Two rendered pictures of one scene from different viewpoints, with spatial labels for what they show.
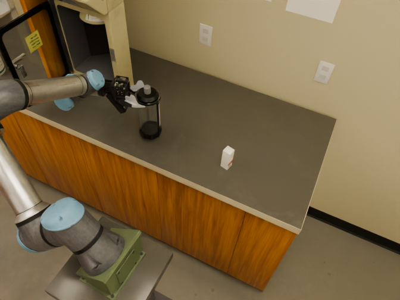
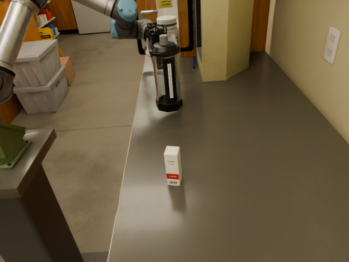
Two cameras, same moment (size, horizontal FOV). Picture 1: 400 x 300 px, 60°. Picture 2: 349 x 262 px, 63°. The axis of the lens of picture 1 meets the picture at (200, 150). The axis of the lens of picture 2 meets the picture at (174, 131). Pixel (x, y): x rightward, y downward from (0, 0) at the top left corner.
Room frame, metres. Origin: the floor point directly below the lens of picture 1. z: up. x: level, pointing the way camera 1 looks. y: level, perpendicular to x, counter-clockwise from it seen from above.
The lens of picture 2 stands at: (0.74, -0.67, 1.50)
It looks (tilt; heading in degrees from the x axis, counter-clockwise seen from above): 34 degrees down; 69
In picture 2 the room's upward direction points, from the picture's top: 5 degrees counter-clockwise
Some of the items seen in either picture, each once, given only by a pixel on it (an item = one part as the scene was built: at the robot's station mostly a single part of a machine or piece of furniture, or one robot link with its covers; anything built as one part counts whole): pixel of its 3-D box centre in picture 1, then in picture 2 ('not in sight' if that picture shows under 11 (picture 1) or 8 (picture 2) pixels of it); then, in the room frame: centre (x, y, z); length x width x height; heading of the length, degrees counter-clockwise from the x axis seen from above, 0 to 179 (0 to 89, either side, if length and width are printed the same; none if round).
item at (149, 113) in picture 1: (149, 113); (166, 77); (1.07, 0.23, 1.09); 0.11 x 0.11 x 0.21
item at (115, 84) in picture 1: (114, 88); (155, 37); (1.09, 0.38, 1.20); 0.12 x 0.08 x 0.09; 82
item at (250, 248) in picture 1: (139, 150); not in sight; (1.38, 0.38, 0.45); 2.05 x 0.67 x 0.90; 68
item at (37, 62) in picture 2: not in sight; (35, 62); (0.47, 2.74, 0.49); 0.60 x 0.42 x 0.33; 68
